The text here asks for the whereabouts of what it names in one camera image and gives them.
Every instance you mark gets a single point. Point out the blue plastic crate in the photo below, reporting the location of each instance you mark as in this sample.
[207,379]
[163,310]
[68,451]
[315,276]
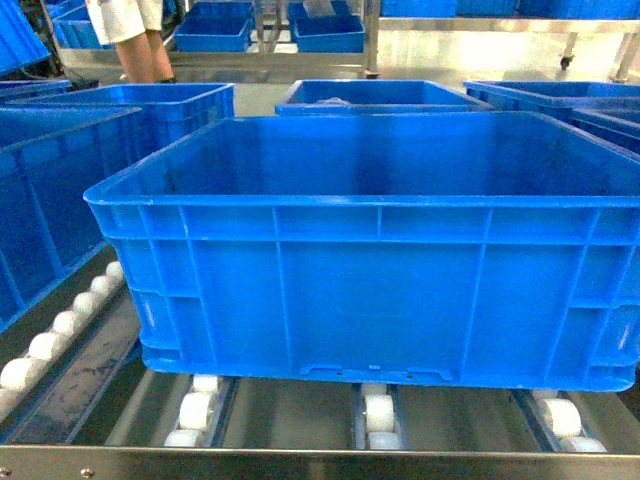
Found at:
[494,250]

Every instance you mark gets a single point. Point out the blue crate on shelf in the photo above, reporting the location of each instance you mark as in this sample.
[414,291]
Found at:
[169,111]

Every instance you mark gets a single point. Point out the steel roller shelf rack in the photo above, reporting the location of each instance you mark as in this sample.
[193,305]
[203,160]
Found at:
[87,408]

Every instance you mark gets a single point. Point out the blue crate behind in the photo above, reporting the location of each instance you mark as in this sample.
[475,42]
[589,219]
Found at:
[354,97]

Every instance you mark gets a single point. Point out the steel cart with crates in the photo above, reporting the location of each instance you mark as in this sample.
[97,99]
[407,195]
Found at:
[208,41]

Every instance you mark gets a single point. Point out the blue crate far left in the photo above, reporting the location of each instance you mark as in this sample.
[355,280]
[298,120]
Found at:
[49,157]

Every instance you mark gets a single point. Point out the person in white shorts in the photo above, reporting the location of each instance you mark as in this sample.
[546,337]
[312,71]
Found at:
[133,28]

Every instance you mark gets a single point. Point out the blue crate back right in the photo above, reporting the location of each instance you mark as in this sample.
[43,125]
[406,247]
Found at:
[607,110]

